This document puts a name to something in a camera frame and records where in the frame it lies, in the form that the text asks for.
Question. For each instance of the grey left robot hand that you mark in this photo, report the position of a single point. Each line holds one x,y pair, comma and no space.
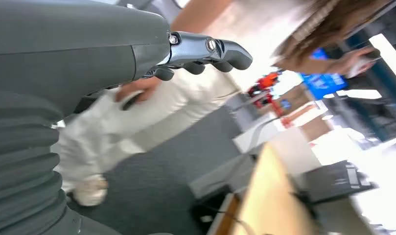
71,48

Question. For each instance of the pale phone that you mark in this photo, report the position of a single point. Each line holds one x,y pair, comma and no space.
358,68

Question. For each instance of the person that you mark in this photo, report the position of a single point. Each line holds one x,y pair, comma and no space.
171,107

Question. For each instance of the blue screen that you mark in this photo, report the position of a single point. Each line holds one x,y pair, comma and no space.
324,84

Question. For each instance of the red robot machine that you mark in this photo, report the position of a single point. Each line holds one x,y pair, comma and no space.
266,82

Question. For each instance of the white table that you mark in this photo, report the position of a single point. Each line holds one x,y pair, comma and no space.
266,134

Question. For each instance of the black desktop device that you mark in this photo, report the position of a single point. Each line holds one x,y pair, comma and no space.
330,181

